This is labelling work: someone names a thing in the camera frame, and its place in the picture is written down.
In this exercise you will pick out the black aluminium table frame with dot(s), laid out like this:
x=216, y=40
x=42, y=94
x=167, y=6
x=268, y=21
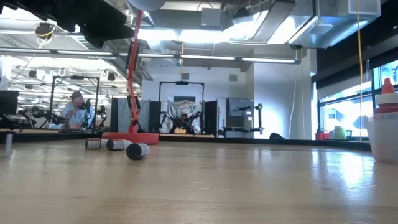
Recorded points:
x=46, y=136

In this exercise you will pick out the grey cabinet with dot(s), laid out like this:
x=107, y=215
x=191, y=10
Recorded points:
x=239, y=105

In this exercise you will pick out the green object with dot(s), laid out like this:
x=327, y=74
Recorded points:
x=339, y=133

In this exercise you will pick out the red box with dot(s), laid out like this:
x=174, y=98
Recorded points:
x=321, y=136

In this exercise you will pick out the black metal frame rig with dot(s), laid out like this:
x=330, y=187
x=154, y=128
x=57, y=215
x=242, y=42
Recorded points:
x=182, y=82
x=77, y=77

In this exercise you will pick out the black monitor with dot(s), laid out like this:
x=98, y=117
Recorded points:
x=8, y=102

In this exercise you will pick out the translucent white plastic container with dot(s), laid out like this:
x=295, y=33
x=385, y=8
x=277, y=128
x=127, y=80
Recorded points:
x=385, y=140

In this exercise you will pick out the silver ventilation duct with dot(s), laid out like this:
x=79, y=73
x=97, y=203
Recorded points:
x=335, y=28

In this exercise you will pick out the silver metal post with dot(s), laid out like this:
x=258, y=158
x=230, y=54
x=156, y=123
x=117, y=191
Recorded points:
x=9, y=140

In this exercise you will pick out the grey partition panel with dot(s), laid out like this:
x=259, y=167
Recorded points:
x=122, y=115

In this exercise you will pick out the person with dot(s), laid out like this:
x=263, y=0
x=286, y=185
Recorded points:
x=76, y=115
x=184, y=118

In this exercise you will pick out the large orange food coloring bottle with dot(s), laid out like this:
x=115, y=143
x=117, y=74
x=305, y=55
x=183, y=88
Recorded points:
x=387, y=99

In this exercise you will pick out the grey cloth cover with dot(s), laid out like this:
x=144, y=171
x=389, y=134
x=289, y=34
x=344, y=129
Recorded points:
x=175, y=107

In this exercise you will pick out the black dome object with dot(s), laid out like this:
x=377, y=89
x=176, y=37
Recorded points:
x=276, y=136

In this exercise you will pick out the small dark food coloring bottle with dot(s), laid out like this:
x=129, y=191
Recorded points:
x=116, y=145
x=93, y=144
x=135, y=151

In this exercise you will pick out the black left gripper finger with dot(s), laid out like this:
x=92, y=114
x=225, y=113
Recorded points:
x=105, y=33
x=112, y=14

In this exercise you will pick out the distant black robot arms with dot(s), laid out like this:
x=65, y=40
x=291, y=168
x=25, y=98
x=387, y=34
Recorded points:
x=46, y=116

